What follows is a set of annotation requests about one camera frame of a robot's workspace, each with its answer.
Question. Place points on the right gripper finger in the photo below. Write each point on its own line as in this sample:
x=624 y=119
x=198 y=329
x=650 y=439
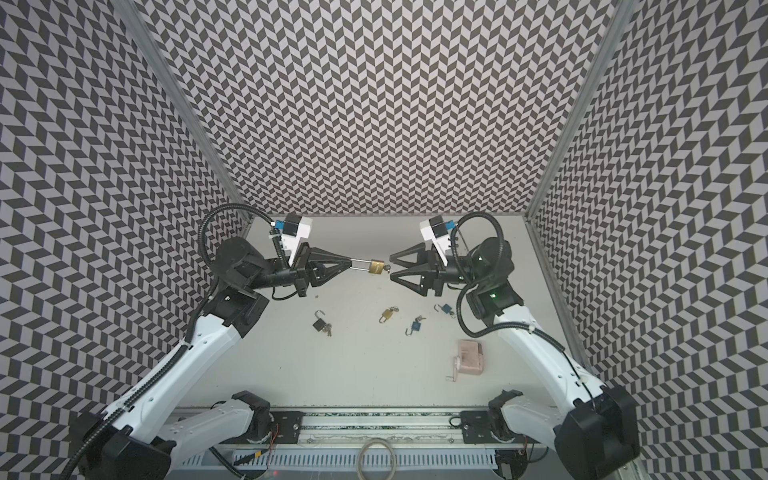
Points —
x=411 y=279
x=415 y=256

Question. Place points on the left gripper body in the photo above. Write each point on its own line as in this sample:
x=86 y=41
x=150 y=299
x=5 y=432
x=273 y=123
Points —
x=297 y=277

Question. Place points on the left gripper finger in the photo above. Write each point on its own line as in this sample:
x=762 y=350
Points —
x=320 y=273
x=322 y=259

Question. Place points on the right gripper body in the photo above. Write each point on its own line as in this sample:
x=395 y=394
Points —
x=433 y=271

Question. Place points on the brass long-shackle padlock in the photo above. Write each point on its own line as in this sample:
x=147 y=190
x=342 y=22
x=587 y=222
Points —
x=373 y=266

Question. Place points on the blue padlock with key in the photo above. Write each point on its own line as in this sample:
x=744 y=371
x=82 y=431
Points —
x=415 y=326

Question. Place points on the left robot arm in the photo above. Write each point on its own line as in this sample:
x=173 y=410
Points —
x=130 y=438

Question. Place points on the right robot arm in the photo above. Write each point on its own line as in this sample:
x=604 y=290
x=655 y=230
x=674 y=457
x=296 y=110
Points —
x=592 y=427

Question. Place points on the small brass padlock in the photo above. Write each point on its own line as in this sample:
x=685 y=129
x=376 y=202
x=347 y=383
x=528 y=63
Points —
x=387 y=314

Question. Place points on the black padlock with keys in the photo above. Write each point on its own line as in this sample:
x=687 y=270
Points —
x=321 y=324

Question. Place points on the pink padlock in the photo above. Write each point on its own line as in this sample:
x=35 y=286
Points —
x=469 y=360

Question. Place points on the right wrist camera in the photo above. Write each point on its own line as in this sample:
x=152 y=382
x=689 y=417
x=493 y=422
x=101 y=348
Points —
x=437 y=230

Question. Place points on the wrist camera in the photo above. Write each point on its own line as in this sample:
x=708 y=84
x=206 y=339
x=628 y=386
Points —
x=437 y=230
x=289 y=234

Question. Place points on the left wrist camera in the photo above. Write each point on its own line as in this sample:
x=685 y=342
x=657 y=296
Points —
x=289 y=234

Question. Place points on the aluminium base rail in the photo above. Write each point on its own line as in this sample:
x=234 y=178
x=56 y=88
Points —
x=402 y=427

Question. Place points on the white vented cable duct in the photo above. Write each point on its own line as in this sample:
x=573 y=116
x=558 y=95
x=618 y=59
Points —
x=374 y=460

